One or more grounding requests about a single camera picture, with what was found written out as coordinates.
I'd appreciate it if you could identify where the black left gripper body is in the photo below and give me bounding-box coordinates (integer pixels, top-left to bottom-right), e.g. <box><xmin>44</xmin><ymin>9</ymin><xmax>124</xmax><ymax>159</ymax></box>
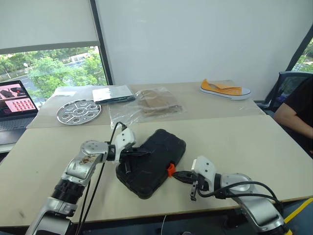
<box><xmin>119</xmin><ymin>146</ymin><xmax>137</xmax><ymax>165</ymax></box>

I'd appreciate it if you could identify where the silver foil package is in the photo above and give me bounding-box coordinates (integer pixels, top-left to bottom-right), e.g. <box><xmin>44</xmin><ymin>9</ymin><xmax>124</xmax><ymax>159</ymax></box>
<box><xmin>92</xmin><ymin>85</ymin><xmax>136</xmax><ymax>105</ymax></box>

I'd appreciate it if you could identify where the round metal compartment tray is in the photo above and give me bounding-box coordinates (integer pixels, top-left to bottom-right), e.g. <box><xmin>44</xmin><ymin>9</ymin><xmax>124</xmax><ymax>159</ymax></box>
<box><xmin>55</xmin><ymin>98</ymin><xmax>102</xmax><ymax>127</ymax></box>

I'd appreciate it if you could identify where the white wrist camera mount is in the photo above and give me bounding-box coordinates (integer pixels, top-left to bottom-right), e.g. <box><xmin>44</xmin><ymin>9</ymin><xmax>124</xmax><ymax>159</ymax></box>
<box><xmin>112</xmin><ymin>127</ymin><xmax>136</xmax><ymax>163</ymax></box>
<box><xmin>191</xmin><ymin>156</ymin><xmax>217</xmax><ymax>190</ymax></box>

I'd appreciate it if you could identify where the orange case latch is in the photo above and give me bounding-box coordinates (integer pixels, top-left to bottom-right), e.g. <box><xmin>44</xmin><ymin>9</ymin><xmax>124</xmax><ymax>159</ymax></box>
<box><xmin>166</xmin><ymin>163</ymin><xmax>177</xmax><ymax>177</ymax></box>

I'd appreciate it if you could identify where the dark slanted window frame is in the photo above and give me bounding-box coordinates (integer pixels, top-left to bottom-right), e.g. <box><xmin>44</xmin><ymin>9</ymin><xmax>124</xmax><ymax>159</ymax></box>
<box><xmin>287</xmin><ymin>31</ymin><xmax>313</xmax><ymax>71</ymax></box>

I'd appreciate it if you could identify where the open laptop computer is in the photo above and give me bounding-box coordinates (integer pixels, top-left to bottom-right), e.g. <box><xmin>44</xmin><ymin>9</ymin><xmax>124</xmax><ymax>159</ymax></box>
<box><xmin>0</xmin><ymin>80</ymin><xmax>40</xmax><ymax>154</ymax></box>

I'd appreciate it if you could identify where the yellow white canvas shoe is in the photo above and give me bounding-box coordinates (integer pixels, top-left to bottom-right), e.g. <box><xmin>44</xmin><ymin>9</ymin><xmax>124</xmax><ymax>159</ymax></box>
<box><xmin>200</xmin><ymin>78</ymin><xmax>252</xmax><ymax>101</ymax></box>

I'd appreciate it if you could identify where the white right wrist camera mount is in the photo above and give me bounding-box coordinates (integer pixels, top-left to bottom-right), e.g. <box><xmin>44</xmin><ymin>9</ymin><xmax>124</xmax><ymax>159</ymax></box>
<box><xmin>191</xmin><ymin>156</ymin><xmax>217</xmax><ymax>190</ymax></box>

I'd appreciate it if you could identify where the black plastic tool case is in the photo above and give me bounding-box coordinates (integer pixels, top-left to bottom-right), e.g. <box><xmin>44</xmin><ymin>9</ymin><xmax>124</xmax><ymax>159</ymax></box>
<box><xmin>114</xmin><ymin>129</ymin><xmax>187</xmax><ymax>199</ymax></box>

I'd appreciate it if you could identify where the clear plastic bag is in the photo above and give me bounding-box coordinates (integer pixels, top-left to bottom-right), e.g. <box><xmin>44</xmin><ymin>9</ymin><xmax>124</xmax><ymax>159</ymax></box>
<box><xmin>108</xmin><ymin>88</ymin><xmax>188</xmax><ymax>129</ymax></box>

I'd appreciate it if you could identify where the white roller window blind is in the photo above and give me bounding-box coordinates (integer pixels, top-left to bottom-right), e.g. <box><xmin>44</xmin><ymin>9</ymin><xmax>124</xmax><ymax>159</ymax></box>
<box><xmin>0</xmin><ymin>0</ymin><xmax>100</xmax><ymax>51</ymax></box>

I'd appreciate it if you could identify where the dark office chair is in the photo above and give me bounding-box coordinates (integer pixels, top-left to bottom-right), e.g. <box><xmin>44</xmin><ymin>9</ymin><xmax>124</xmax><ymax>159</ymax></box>
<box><xmin>256</xmin><ymin>70</ymin><xmax>313</xmax><ymax>113</ymax></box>

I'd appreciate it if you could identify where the bystander black shirt torso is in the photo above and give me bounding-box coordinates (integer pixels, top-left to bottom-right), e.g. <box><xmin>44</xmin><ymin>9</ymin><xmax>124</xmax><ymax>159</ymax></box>
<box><xmin>283</xmin><ymin>76</ymin><xmax>313</xmax><ymax>155</ymax></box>

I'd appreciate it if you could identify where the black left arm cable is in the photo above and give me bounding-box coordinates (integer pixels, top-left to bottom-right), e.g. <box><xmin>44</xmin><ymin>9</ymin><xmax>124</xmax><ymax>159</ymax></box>
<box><xmin>77</xmin><ymin>121</ymin><xmax>128</xmax><ymax>235</ymax></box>

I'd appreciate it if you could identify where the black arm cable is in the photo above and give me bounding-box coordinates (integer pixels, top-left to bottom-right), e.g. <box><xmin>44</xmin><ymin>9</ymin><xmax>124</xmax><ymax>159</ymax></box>
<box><xmin>77</xmin><ymin>121</ymin><xmax>128</xmax><ymax>235</ymax></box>
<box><xmin>197</xmin><ymin>180</ymin><xmax>286</xmax><ymax>216</ymax></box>

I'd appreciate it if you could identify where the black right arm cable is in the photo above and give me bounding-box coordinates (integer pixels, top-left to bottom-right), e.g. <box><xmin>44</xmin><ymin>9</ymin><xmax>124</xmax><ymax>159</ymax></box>
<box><xmin>197</xmin><ymin>180</ymin><xmax>286</xmax><ymax>216</ymax></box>

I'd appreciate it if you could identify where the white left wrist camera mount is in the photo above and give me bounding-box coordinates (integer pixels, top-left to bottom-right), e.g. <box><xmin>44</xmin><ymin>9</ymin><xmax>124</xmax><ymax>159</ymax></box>
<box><xmin>112</xmin><ymin>127</ymin><xmax>136</xmax><ymax>163</ymax></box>

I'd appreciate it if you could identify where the dark window frame post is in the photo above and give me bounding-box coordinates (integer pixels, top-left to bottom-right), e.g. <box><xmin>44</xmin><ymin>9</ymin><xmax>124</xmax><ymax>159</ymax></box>
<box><xmin>89</xmin><ymin>0</ymin><xmax>113</xmax><ymax>86</ymax></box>

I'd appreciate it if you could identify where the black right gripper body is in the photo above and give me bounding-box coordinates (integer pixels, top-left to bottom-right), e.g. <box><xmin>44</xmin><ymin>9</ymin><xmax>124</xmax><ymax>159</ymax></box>
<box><xmin>189</xmin><ymin>171</ymin><xmax>210</xmax><ymax>202</ymax></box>

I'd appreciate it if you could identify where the beige folded cloth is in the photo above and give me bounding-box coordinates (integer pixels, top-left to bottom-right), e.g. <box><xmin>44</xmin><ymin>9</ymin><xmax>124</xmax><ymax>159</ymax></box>
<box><xmin>136</xmin><ymin>90</ymin><xmax>184</xmax><ymax>118</ymax></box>

